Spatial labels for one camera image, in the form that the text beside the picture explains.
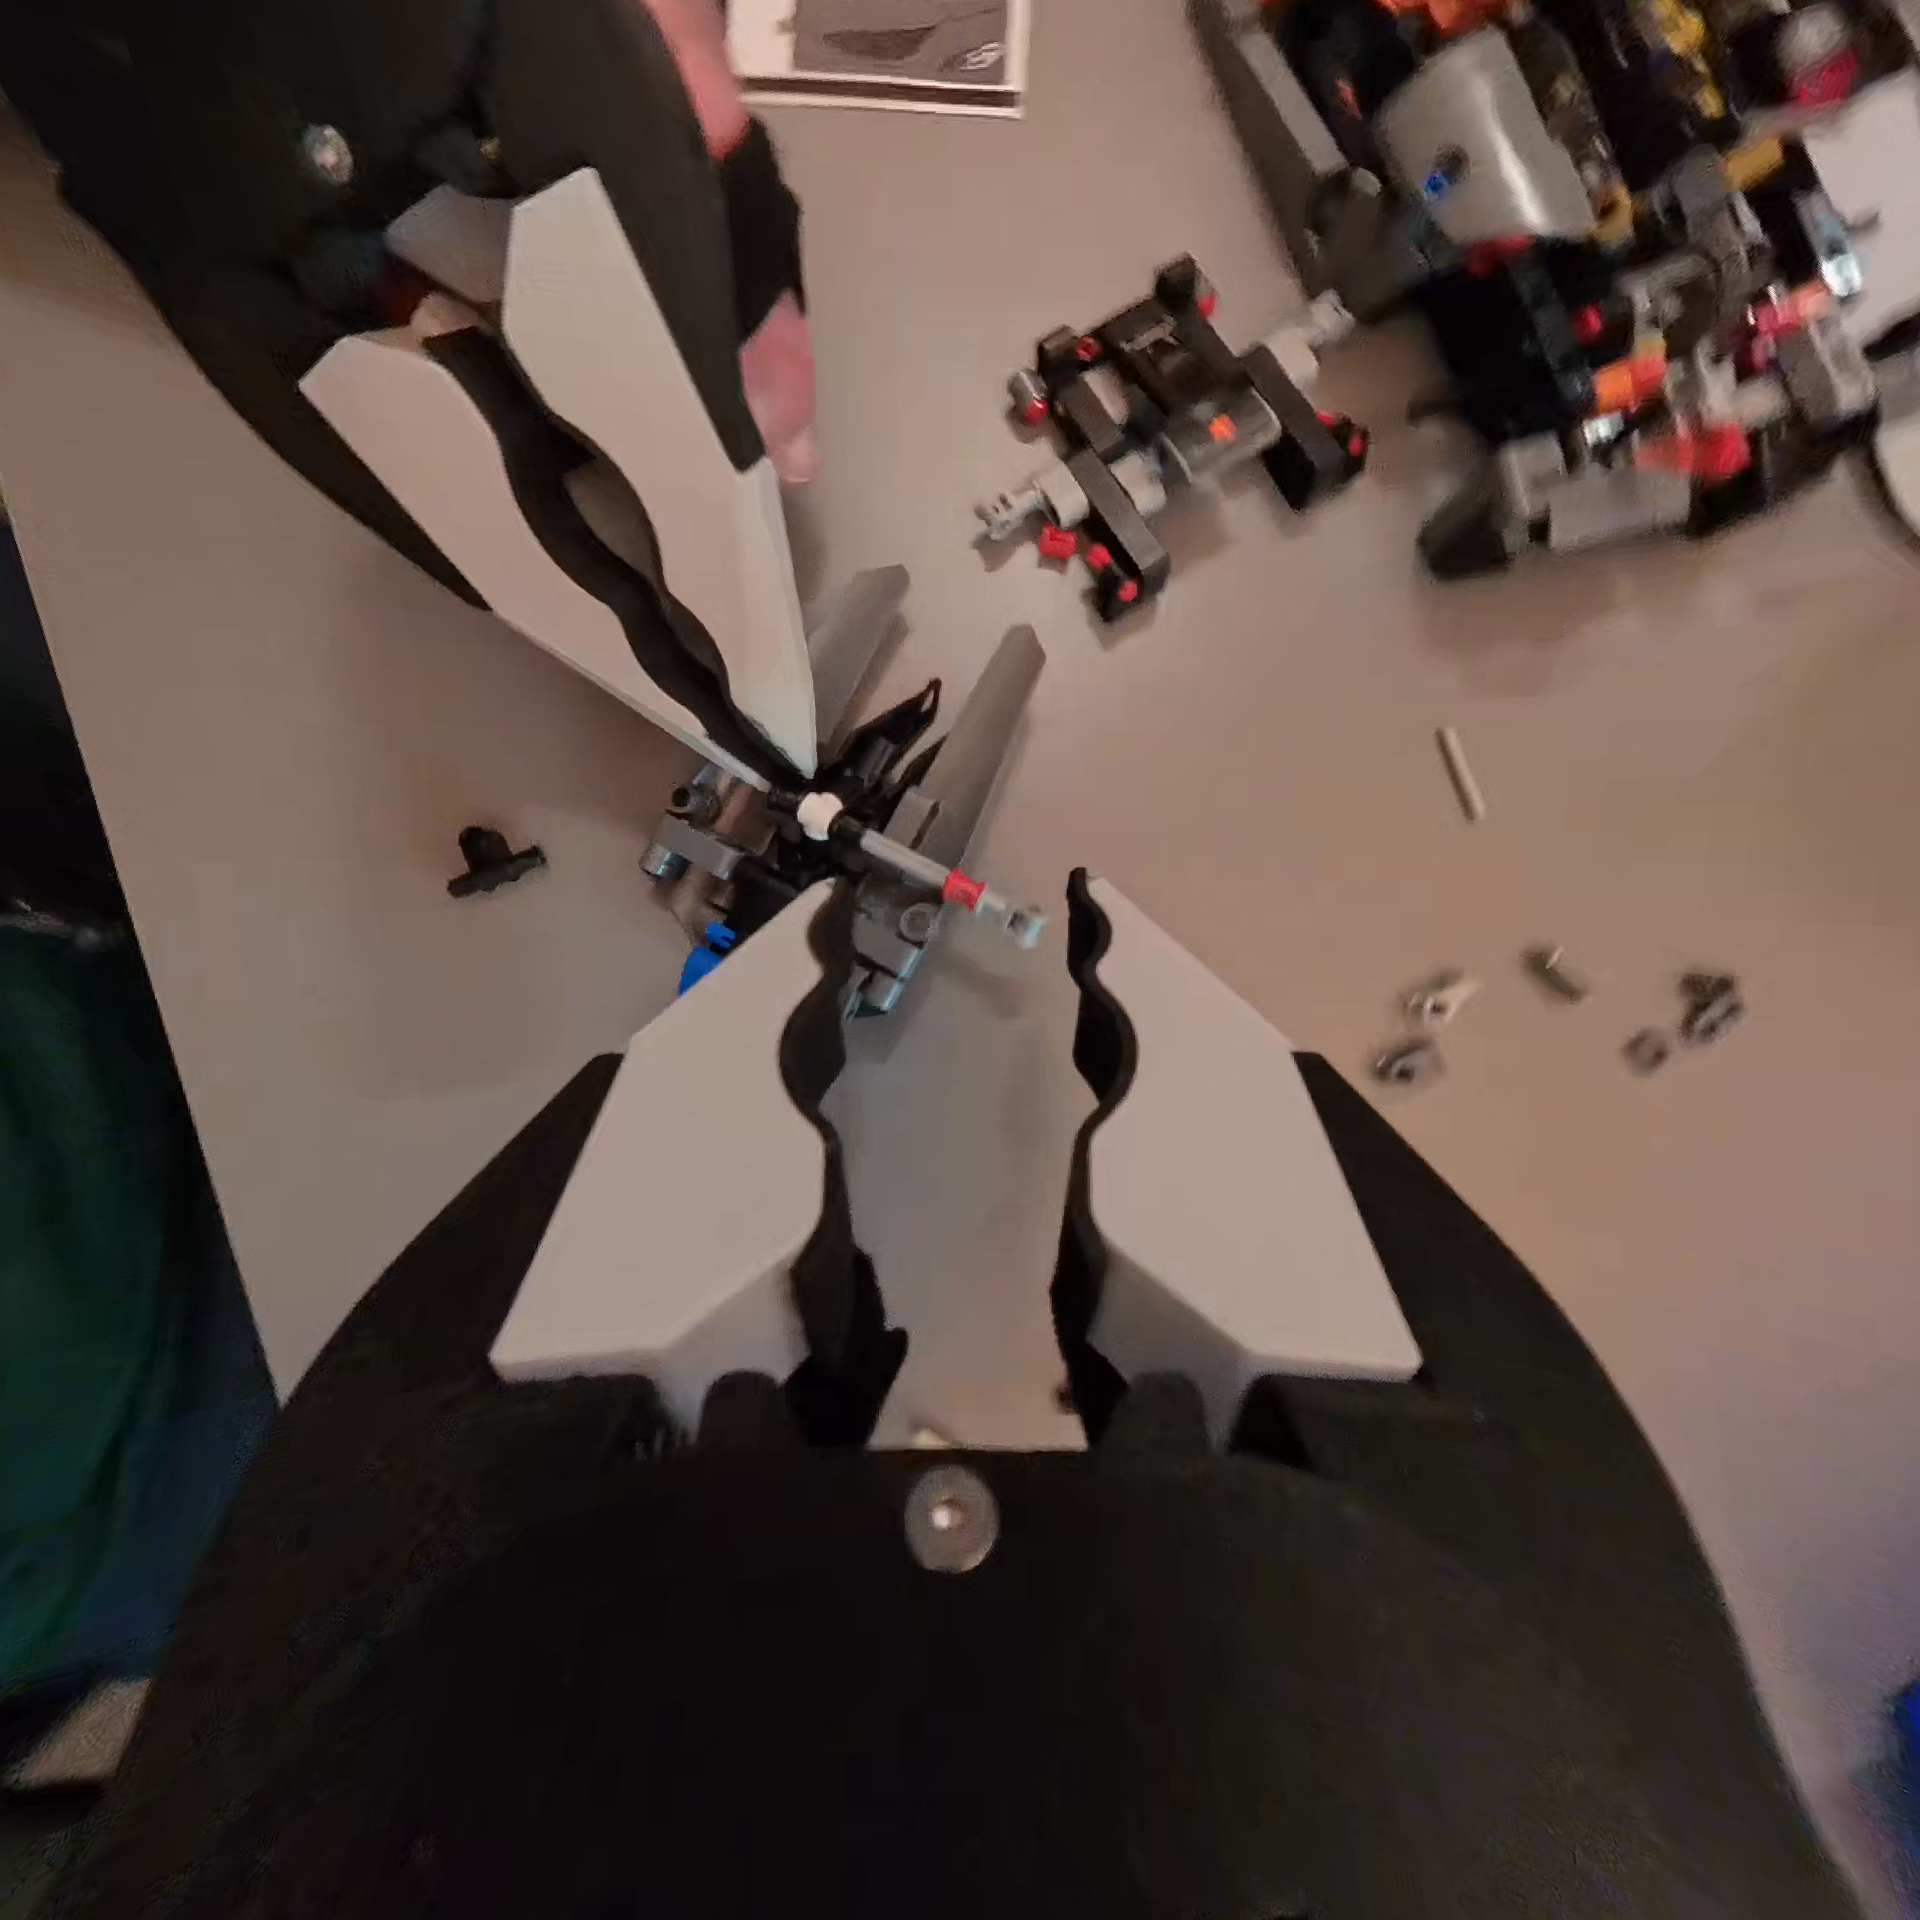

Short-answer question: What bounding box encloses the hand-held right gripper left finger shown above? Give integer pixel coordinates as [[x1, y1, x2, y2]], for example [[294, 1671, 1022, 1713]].
[[490, 879, 913, 1449]]

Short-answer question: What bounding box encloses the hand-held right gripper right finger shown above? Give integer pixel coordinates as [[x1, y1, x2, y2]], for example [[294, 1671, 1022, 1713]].
[[1050, 866, 1425, 1449]]

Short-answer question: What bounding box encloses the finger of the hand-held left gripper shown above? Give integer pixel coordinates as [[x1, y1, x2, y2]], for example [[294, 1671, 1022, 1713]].
[[504, 166, 824, 783], [299, 336, 777, 794]]

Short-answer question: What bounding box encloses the grey black lego subassembly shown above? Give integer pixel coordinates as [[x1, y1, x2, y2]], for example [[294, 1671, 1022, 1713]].
[[643, 566, 1051, 1024]]

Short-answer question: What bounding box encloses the metal axle with red bush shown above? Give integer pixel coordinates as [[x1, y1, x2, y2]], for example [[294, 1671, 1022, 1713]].
[[840, 816, 1050, 951]]

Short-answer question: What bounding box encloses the black T-shaped lego pin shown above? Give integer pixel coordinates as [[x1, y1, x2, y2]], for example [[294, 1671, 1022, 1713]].
[[445, 825, 550, 903]]

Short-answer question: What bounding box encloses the lego sticker sheet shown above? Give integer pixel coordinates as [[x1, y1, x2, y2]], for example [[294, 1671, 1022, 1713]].
[[726, 0, 1030, 120]]

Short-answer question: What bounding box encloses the black grey lego module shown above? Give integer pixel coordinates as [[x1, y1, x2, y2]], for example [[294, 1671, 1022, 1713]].
[[976, 256, 1371, 626]]

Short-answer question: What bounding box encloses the partly built lego car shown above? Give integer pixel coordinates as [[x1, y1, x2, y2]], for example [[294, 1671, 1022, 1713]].
[[1197, 0, 1920, 583]]

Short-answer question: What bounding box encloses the person's left hand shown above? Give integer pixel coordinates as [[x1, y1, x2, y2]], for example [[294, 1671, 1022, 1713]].
[[644, 0, 826, 485]]

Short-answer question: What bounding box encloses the person's green shirt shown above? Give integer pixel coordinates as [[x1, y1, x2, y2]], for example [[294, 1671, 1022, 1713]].
[[0, 886, 274, 1705]]

